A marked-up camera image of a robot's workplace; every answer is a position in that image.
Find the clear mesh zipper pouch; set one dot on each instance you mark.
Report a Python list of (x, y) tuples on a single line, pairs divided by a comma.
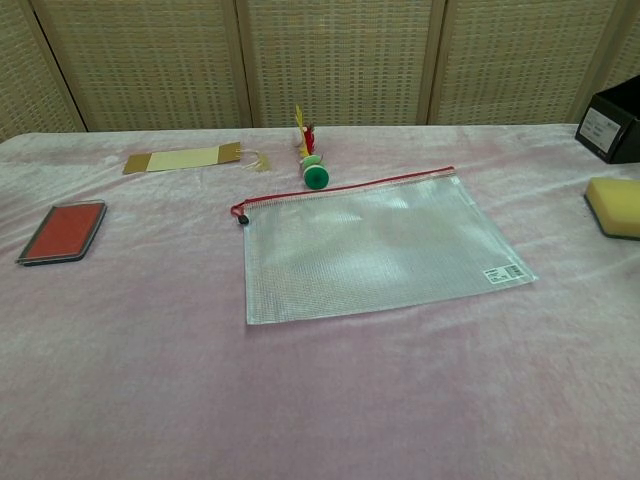
[(380, 245)]

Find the feather shuttlecock green base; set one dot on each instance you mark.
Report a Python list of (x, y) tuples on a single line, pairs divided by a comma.
[(316, 177)]

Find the pink tablecloth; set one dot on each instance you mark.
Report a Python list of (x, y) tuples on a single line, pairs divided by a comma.
[(320, 390)]

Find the gold bookmark with tassel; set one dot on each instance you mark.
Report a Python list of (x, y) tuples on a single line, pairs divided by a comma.
[(180, 159)]

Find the red ink pad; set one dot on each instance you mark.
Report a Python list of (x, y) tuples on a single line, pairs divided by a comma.
[(62, 232)]

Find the yellow sponge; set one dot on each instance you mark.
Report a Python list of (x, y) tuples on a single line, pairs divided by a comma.
[(617, 207)]

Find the black cardboard box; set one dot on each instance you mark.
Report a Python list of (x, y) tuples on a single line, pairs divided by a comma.
[(610, 125)]

